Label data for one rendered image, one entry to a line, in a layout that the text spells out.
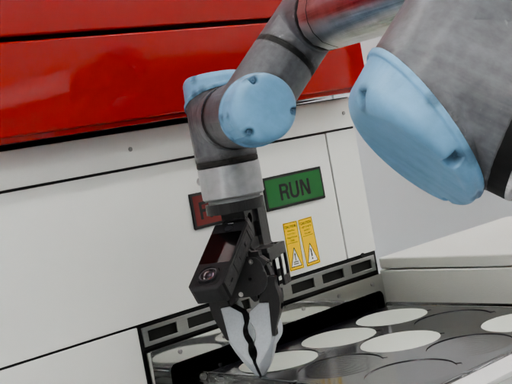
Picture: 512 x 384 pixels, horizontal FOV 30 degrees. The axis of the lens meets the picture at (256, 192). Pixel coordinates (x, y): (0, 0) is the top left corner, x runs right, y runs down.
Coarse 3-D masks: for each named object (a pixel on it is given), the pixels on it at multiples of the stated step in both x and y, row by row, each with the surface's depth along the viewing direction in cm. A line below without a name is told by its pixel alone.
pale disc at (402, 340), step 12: (384, 336) 124; (396, 336) 122; (408, 336) 121; (420, 336) 120; (432, 336) 119; (360, 348) 119; (372, 348) 118; (384, 348) 117; (396, 348) 116; (408, 348) 115
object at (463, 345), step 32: (352, 320) 137; (416, 320) 130; (448, 320) 127; (480, 320) 123; (320, 352) 121; (352, 352) 118; (384, 352) 115; (416, 352) 112; (448, 352) 110; (480, 352) 108
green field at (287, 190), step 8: (288, 176) 138; (296, 176) 139; (304, 176) 140; (312, 176) 141; (272, 184) 136; (280, 184) 137; (288, 184) 138; (296, 184) 139; (304, 184) 140; (312, 184) 141; (320, 184) 142; (272, 192) 136; (280, 192) 137; (288, 192) 138; (296, 192) 139; (304, 192) 140; (312, 192) 141; (320, 192) 142; (272, 200) 136; (280, 200) 137; (288, 200) 138; (296, 200) 139
